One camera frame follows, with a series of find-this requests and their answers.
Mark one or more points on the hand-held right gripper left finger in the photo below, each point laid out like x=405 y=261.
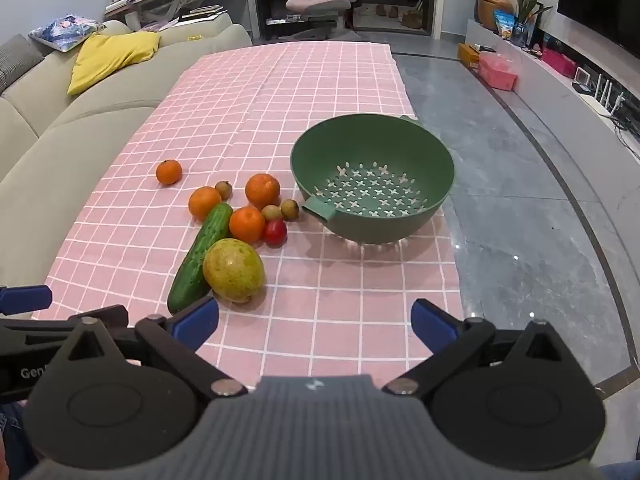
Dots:
x=197 y=322

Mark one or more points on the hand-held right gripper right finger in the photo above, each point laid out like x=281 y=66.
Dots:
x=432 y=325

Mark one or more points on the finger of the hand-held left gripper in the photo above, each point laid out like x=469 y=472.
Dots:
x=40 y=327
x=25 y=298

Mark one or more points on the yellow-green mango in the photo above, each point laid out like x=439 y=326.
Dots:
x=233 y=270

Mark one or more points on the green cucumber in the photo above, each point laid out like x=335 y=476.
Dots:
x=200 y=255

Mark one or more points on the orange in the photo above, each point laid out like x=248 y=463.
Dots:
x=168 y=172
x=262 y=190
x=247 y=224
x=205 y=203

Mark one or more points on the red cherry tomato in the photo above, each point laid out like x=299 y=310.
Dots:
x=275 y=232

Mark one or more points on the brown longan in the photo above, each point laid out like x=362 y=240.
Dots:
x=225 y=189

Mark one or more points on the green colander bowl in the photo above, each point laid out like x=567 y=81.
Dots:
x=350 y=150

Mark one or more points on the person's blue jeans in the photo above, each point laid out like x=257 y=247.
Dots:
x=12 y=435

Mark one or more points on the kiwi fruit front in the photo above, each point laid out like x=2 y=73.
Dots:
x=271 y=211

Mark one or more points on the kiwi fruit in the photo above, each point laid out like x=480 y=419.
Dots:
x=289 y=208
x=271 y=211

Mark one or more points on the beige sofa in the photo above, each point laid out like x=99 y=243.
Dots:
x=40 y=160

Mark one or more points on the kiwi fruit back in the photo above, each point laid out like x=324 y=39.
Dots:
x=289 y=208

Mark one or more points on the pink checked tablecloth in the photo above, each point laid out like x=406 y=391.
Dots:
x=300 y=110

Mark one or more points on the grey checked pillow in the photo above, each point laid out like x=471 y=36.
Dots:
x=17 y=60

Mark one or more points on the yellow pillow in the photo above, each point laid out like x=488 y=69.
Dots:
x=110 y=55

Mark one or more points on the white television cabinet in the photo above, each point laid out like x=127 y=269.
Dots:
x=550 y=90

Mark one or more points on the pink box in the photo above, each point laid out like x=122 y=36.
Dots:
x=497 y=70

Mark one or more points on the printed pillow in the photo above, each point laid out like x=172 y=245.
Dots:
x=65 y=30

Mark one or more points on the orange box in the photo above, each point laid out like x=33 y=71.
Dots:
x=467 y=54

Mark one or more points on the black remote control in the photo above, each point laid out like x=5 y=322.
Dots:
x=487 y=49

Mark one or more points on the white router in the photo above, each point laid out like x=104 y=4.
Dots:
x=607 y=95

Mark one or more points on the small white clock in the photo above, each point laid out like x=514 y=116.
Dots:
x=581 y=76

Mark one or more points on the magenta box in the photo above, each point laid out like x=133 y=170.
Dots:
x=557 y=60

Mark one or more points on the blue glass vase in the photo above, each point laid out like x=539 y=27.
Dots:
x=522 y=32

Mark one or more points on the brown bag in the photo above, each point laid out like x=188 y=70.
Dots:
x=412 y=17

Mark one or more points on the blue snack bag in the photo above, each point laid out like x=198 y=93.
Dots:
x=504 y=22

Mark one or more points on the golden vase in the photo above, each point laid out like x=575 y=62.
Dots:
x=492 y=7

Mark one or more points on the black shelf unit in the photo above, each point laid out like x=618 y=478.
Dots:
x=280 y=5

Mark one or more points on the pink office chair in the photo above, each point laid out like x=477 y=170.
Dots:
x=317 y=2

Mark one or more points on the black television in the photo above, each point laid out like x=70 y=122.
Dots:
x=600 y=0

